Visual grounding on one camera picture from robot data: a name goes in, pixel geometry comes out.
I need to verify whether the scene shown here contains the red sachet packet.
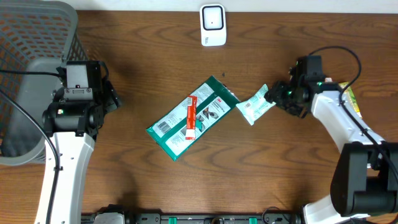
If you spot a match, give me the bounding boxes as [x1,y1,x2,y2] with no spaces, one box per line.
[185,96,197,140]

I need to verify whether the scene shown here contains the dark grey plastic mesh basket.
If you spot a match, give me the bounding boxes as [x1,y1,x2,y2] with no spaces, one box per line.
[1,1,88,166]

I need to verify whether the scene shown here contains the green 3M package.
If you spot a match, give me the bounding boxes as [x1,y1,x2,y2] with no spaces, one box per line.
[146,76,239,161]

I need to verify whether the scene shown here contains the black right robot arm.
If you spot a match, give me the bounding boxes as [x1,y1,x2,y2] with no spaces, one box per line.
[265,82,397,223]

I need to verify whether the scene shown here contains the mint green wipes pack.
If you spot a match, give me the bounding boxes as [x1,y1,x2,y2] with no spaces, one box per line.
[236,84,275,126]

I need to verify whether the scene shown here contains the white barcode scanner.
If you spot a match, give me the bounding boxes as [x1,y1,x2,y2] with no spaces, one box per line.
[199,4,227,47]

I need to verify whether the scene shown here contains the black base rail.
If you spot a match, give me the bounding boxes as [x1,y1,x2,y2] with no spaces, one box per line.
[121,210,305,224]

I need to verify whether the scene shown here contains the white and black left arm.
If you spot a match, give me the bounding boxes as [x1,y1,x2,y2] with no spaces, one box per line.
[35,78,121,223]

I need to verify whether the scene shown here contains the green yellow juice carton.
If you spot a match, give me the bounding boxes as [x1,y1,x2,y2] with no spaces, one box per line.
[342,86,363,119]

